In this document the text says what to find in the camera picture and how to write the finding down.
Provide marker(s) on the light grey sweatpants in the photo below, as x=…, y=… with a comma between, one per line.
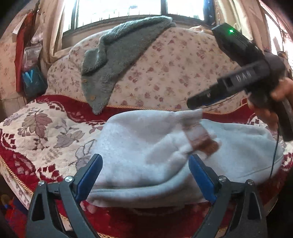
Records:
x=145, y=157

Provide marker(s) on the window with dark frame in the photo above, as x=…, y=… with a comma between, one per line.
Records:
x=81, y=13

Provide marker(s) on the red hanging bag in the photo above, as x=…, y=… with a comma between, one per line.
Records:
x=22, y=39

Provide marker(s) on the blue plastic bag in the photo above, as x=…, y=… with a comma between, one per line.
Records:
x=34, y=83

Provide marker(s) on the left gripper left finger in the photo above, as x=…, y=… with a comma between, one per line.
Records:
x=43, y=217

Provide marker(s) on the red cream floral bedspread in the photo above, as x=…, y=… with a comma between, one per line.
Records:
x=47, y=138

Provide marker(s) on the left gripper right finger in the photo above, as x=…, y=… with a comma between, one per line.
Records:
x=248, y=219

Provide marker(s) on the clear plastic bag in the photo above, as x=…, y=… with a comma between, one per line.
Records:
x=31, y=56

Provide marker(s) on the grey fleece jacket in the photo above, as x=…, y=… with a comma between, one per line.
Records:
x=117, y=50

